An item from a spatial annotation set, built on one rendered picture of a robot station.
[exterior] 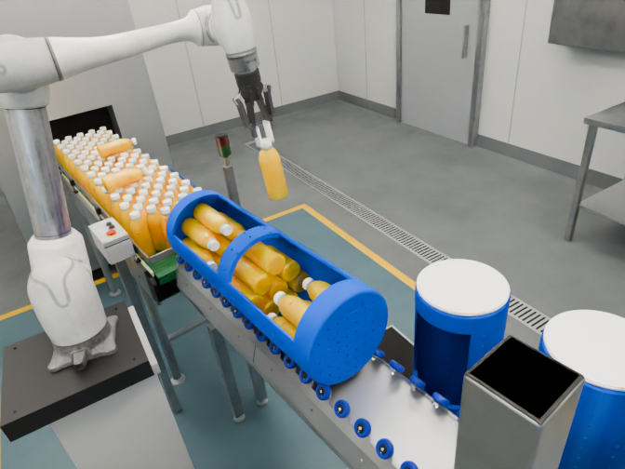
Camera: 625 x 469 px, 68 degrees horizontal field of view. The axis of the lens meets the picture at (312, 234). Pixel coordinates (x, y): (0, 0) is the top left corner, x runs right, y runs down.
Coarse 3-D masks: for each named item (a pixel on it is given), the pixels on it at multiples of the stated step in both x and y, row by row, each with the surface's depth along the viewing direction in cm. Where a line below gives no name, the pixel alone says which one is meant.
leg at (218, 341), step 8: (208, 328) 200; (216, 328) 200; (216, 336) 201; (216, 344) 203; (224, 344) 206; (216, 352) 207; (224, 352) 208; (224, 360) 209; (224, 368) 211; (232, 368) 214; (224, 376) 213; (232, 376) 216; (224, 384) 220; (232, 384) 218; (232, 392) 220; (232, 400) 222; (240, 400) 226; (232, 408) 227; (240, 408) 228; (240, 416) 233
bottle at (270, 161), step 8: (272, 144) 150; (264, 152) 149; (272, 152) 149; (264, 160) 150; (272, 160) 150; (280, 160) 152; (264, 168) 151; (272, 168) 151; (280, 168) 153; (264, 176) 153; (272, 176) 152; (280, 176) 153; (272, 184) 154; (280, 184) 155; (272, 192) 156; (280, 192) 156
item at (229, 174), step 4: (224, 168) 228; (228, 168) 227; (232, 168) 229; (224, 172) 230; (228, 172) 228; (232, 172) 229; (228, 176) 229; (232, 176) 230; (228, 180) 230; (232, 180) 231; (228, 184) 232; (232, 184) 232; (228, 188) 234; (232, 188) 233; (236, 188) 235; (228, 192) 236; (232, 192) 234; (236, 192) 235; (232, 196) 235; (236, 196) 236; (232, 200) 237; (236, 200) 237
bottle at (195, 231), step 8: (184, 224) 173; (192, 224) 171; (200, 224) 171; (184, 232) 173; (192, 232) 169; (200, 232) 166; (208, 232) 166; (192, 240) 171; (200, 240) 164; (208, 240) 163; (208, 248) 164
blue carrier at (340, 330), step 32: (256, 224) 173; (192, 256) 158; (224, 256) 143; (288, 256) 162; (320, 256) 136; (224, 288) 143; (352, 288) 117; (256, 320) 132; (320, 320) 112; (352, 320) 119; (384, 320) 128; (288, 352) 121; (320, 352) 115; (352, 352) 124
